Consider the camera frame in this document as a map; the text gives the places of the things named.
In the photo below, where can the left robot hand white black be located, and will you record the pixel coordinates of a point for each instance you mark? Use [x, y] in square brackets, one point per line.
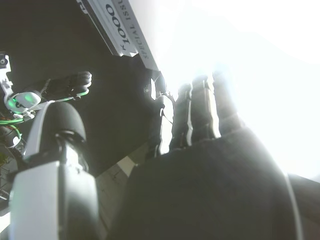
[200, 190]

